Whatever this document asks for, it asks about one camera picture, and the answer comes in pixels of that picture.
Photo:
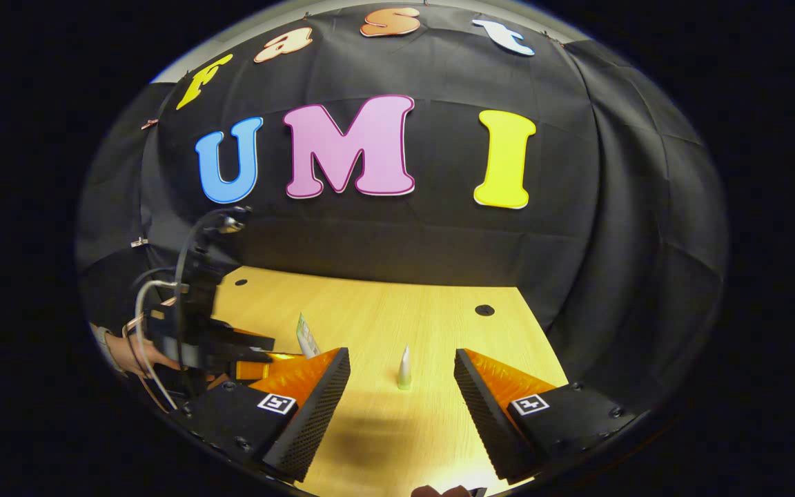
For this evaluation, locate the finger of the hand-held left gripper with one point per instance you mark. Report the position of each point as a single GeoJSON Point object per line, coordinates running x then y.
{"type": "Point", "coordinates": [266, 366]}
{"type": "Point", "coordinates": [246, 339]}

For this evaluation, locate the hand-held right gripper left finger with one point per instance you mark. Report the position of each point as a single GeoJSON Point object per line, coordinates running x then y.
{"type": "Point", "coordinates": [311, 421]}

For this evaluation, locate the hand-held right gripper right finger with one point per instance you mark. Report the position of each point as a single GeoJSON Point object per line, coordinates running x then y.
{"type": "Point", "coordinates": [491, 421]}

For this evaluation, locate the white cream tube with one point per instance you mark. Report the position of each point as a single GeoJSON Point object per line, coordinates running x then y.
{"type": "Point", "coordinates": [308, 337]}

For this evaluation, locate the pale green cream tube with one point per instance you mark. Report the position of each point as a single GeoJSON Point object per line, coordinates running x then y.
{"type": "Point", "coordinates": [405, 369]}

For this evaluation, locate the black backdrop cloth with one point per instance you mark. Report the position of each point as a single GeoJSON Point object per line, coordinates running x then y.
{"type": "Point", "coordinates": [439, 228]}

